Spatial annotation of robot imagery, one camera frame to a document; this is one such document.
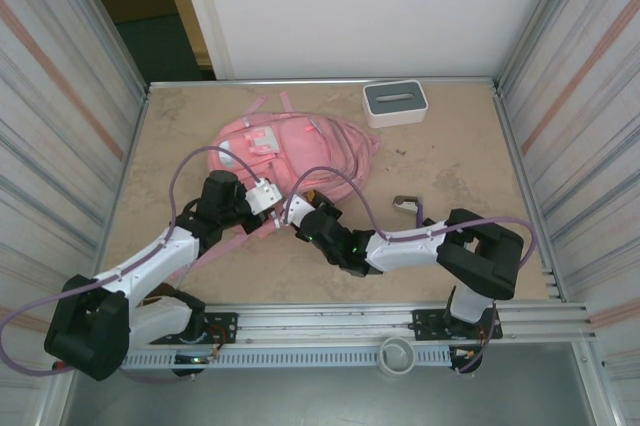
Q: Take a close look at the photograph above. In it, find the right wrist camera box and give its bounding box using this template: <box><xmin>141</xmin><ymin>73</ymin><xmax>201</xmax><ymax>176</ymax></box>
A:
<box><xmin>282</xmin><ymin>194</ymin><xmax>314</xmax><ymax>227</ymax></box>

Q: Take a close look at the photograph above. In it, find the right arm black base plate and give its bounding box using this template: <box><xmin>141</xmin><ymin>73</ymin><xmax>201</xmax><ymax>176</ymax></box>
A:
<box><xmin>412</xmin><ymin>306</ymin><xmax>503</xmax><ymax>342</ymax></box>

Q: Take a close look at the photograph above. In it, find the white grey tissue box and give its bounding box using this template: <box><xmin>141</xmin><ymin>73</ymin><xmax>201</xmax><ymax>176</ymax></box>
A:
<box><xmin>362</xmin><ymin>79</ymin><xmax>430</xmax><ymax>128</ymax></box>

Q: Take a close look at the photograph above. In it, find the slotted grey cable duct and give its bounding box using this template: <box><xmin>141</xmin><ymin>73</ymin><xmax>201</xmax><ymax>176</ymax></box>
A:
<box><xmin>122</xmin><ymin>348</ymin><xmax>486</xmax><ymax>368</ymax></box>

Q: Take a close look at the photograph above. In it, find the aluminium mounting rail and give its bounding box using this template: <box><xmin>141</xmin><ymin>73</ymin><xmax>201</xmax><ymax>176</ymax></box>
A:
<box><xmin>54</xmin><ymin>301</ymin><xmax>599</xmax><ymax>347</ymax></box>

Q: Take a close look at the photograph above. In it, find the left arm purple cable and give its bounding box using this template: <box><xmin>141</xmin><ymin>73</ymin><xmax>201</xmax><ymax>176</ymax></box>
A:
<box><xmin>0</xmin><ymin>145</ymin><xmax>261</xmax><ymax>385</ymax></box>

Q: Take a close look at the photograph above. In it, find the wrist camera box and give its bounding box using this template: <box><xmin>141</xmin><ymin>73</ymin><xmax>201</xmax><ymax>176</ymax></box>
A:
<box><xmin>244</xmin><ymin>179</ymin><xmax>281</xmax><ymax>215</ymax></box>
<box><xmin>282</xmin><ymin>194</ymin><xmax>314</xmax><ymax>227</ymax></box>

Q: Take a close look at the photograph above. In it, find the grey tape roll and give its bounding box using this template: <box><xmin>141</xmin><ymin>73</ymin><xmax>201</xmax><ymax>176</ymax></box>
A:
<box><xmin>378</xmin><ymin>336</ymin><xmax>416</xmax><ymax>376</ymax></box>

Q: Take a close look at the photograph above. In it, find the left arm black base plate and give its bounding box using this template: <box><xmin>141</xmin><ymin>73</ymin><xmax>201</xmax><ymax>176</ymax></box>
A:
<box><xmin>148</xmin><ymin>312</ymin><xmax>239</xmax><ymax>346</ymax></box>

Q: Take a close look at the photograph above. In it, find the pink backpack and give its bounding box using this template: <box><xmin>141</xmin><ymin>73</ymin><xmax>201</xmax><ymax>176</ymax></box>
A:
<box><xmin>169</xmin><ymin>91</ymin><xmax>381</xmax><ymax>282</ymax></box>

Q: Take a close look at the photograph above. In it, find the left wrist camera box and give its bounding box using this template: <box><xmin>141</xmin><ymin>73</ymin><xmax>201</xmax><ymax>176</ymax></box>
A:
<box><xmin>244</xmin><ymin>179</ymin><xmax>281</xmax><ymax>215</ymax></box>

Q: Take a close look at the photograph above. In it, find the white door frame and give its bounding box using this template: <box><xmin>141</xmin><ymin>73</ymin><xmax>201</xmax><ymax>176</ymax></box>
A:
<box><xmin>172</xmin><ymin>0</ymin><xmax>236</xmax><ymax>81</ymax></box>

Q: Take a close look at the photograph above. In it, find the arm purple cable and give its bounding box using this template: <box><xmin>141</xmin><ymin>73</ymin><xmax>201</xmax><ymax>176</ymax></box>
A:
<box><xmin>284</xmin><ymin>165</ymin><xmax>539</xmax><ymax>375</ymax></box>
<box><xmin>0</xmin><ymin>145</ymin><xmax>261</xmax><ymax>385</ymax></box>

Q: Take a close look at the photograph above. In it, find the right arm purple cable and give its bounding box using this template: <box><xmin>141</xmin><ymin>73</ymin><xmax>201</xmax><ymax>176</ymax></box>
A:
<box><xmin>284</xmin><ymin>165</ymin><xmax>539</xmax><ymax>375</ymax></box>

